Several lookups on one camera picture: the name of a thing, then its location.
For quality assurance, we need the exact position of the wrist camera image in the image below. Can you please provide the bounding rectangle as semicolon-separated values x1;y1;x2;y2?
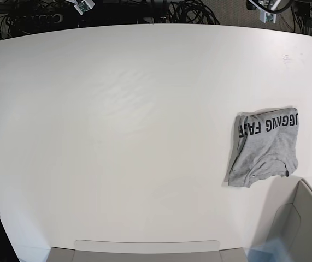
74;0;95;15
260;10;276;23

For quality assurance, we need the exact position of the grey bin at bottom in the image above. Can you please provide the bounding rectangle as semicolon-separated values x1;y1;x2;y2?
47;240;248;261

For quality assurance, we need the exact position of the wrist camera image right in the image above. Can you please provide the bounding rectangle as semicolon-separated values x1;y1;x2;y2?
260;10;276;23

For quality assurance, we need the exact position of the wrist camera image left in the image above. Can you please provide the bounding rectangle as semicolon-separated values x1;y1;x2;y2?
74;0;95;15

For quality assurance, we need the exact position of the grey T-shirt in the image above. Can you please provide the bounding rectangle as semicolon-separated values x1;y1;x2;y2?
228;108;299;188

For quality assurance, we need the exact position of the grey bin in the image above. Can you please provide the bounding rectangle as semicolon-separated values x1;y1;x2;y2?
47;240;248;261
267;180;312;261

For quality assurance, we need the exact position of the grey bin at right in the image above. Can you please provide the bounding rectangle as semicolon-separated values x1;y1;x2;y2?
267;180;312;261

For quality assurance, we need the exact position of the black cable bundle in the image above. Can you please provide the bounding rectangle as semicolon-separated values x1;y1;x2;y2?
166;0;222;26

